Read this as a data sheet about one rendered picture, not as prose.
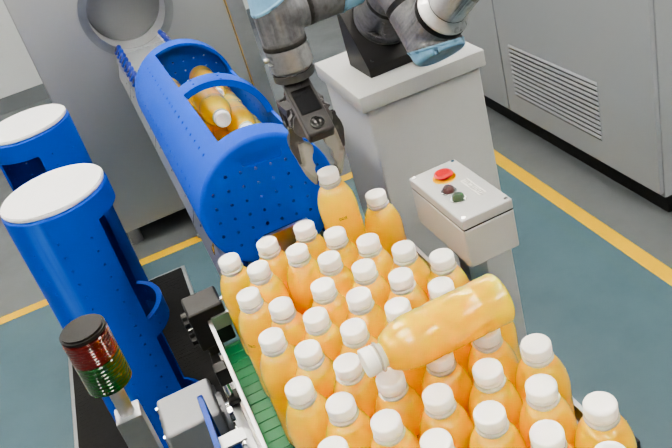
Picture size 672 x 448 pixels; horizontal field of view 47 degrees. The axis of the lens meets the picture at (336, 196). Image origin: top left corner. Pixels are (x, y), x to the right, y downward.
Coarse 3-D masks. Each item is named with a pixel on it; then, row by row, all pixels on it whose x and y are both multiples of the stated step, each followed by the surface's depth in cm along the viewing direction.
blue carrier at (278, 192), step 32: (160, 64) 208; (192, 64) 227; (224, 64) 229; (160, 96) 193; (256, 96) 189; (160, 128) 187; (192, 128) 166; (256, 128) 152; (192, 160) 158; (224, 160) 148; (256, 160) 151; (288, 160) 153; (320, 160) 156; (192, 192) 156; (224, 192) 151; (256, 192) 153; (288, 192) 156; (224, 224) 153; (256, 224) 156; (320, 224) 162; (256, 256) 159
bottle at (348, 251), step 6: (348, 240) 136; (330, 246) 136; (336, 246) 135; (342, 246) 135; (348, 246) 136; (354, 246) 137; (342, 252) 135; (348, 252) 136; (354, 252) 136; (342, 258) 135; (348, 258) 136; (354, 258) 136; (348, 264) 136
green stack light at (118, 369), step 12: (120, 348) 107; (120, 360) 105; (84, 372) 103; (96, 372) 103; (108, 372) 104; (120, 372) 105; (84, 384) 105; (96, 384) 104; (108, 384) 104; (120, 384) 105; (96, 396) 105
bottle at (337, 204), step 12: (324, 192) 138; (336, 192) 138; (348, 192) 139; (324, 204) 138; (336, 204) 138; (348, 204) 138; (324, 216) 140; (336, 216) 139; (348, 216) 139; (360, 216) 142; (348, 228) 140; (360, 228) 142
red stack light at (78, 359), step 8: (104, 328) 103; (104, 336) 102; (112, 336) 104; (88, 344) 101; (96, 344) 102; (104, 344) 102; (112, 344) 104; (72, 352) 101; (80, 352) 101; (88, 352) 101; (96, 352) 102; (104, 352) 103; (112, 352) 104; (72, 360) 102; (80, 360) 102; (88, 360) 102; (96, 360) 102; (104, 360) 103; (80, 368) 103; (88, 368) 102; (96, 368) 103
